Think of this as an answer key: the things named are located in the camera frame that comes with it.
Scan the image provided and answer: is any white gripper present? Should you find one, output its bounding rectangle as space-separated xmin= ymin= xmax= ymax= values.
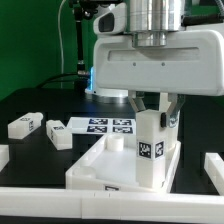
xmin=94 ymin=30 xmax=224 ymax=128

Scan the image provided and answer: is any white left wall block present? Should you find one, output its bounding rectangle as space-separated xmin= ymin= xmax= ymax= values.
xmin=0 ymin=145 xmax=9 ymax=172

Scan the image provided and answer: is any white front wall fence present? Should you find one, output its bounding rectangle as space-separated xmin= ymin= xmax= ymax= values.
xmin=0 ymin=187 xmax=224 ymax=224

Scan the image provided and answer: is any white wall block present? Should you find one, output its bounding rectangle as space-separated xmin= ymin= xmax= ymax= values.
xmin=0 ymin=145 xmax=9 ymax=172
xmin=204 ymin=153 xmax=224 ymax=196

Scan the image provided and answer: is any white desk top tray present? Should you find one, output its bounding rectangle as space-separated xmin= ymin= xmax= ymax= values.
xmin=65 ymin=134 xmax=181 ymax=193

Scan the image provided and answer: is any white marker sheet with tags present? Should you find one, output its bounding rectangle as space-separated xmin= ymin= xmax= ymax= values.
xmin=67 ymin=117 xmax=136 ymax=135

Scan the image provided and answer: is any black cable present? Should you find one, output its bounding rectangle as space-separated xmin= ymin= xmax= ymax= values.
xmin=35 ymin=72 xmax=91 ymax=90

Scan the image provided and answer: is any white right wall block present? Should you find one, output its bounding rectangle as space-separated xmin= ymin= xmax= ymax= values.
xmin=204 ymin=153 xmax=224 ymax=196

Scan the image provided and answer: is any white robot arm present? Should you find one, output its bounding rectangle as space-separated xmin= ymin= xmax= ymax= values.
xmin=91 ymin=0 xmax=224 ymax=127

